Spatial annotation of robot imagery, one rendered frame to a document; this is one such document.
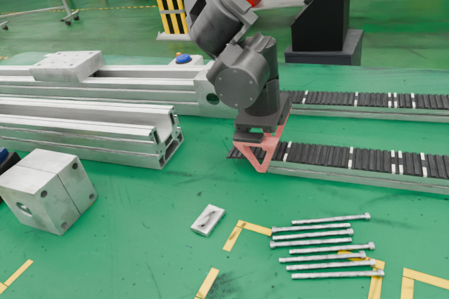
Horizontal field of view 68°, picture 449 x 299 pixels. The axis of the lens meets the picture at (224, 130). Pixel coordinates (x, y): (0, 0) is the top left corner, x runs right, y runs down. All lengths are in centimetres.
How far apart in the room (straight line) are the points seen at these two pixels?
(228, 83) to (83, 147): 42
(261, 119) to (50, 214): 35
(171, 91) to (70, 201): 33
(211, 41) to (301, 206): 28
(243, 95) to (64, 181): 32
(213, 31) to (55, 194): 34
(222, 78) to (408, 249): 32
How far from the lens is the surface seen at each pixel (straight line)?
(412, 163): 57
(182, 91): 77
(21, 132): 85
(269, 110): 50
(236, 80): 40
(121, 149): 67
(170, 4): 400
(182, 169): 63
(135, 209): 59
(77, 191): 61
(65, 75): 95
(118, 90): 86
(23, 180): 60
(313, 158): 56
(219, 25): 46
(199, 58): 94
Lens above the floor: 117
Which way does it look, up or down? 33 degrees down
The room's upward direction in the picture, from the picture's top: 11 degrees counter-clockwise
